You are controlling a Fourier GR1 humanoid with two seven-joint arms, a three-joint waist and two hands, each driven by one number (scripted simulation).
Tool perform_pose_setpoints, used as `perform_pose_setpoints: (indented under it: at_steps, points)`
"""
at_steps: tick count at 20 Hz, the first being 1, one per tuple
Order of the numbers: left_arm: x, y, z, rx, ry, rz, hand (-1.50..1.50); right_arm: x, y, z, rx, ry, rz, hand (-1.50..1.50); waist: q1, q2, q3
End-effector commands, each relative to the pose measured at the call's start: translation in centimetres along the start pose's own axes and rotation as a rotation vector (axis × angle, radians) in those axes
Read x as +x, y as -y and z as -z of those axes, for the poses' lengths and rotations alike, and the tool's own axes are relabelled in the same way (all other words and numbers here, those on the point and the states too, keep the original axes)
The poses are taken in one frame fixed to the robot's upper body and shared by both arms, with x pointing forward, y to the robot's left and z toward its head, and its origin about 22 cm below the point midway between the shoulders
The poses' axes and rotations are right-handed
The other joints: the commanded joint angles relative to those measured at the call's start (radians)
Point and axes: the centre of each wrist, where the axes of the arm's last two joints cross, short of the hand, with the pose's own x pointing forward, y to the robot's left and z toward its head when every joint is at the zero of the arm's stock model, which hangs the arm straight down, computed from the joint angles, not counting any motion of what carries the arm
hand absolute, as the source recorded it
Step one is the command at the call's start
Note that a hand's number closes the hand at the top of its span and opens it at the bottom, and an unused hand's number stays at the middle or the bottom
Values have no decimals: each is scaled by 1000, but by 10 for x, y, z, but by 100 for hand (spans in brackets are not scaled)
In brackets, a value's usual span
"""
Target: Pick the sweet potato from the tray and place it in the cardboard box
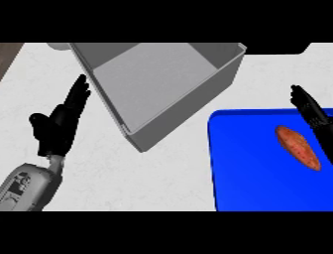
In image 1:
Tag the black appliance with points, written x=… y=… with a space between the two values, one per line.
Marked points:
x=276 y=48

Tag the blue tray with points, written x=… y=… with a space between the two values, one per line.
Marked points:
x=267 y=162

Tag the grey open box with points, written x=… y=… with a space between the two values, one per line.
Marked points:
x=159 y=92

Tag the orange sweet potato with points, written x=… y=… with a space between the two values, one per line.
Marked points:
x=298 y=147

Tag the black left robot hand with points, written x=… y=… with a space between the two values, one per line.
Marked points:
x=57 y=129

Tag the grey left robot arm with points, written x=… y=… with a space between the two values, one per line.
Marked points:
x=25 y=188

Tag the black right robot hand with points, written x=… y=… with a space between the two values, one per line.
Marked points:
x=330 y=132

